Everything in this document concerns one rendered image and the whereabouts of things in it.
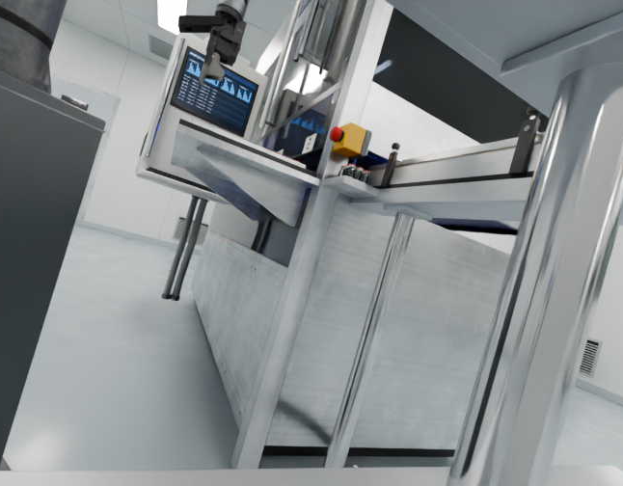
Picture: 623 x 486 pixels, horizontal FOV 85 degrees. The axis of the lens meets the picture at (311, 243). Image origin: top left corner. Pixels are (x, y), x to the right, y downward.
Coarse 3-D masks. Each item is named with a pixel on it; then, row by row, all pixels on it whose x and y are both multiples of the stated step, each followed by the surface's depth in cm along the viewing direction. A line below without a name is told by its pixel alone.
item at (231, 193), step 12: (192, 168) 139; (204, 180) 141; (216, 180) 143; (228, 180) 145; (216, 192) 144; (228, 192) 146; (240, 192) 148; (240, 204) 148; (252, 204) 150; (252, 216) 151
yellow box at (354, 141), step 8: (344, 128) 91; (352, 128) 90; (360, 128) 90; (344, 136) 90; (352, 136) 90; (360, 136) 91; (368, 136) 92; (336, 144) 94; (344, 144) 89; (352, 144) 90; (360, 144) 91; (344, 152) 94; (352, 152) 92; (360, 152) 91
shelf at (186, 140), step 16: (176, 128) 82; (176, 144) 98; (192, 144) 92; (208, 144) 86; (224, 144) 87; (176, 160) 131; (192, 160) 120; (240, 160) 95; (256, 160) 91; (224, 176) 138; (288, 176) 98; (304, 176) 97
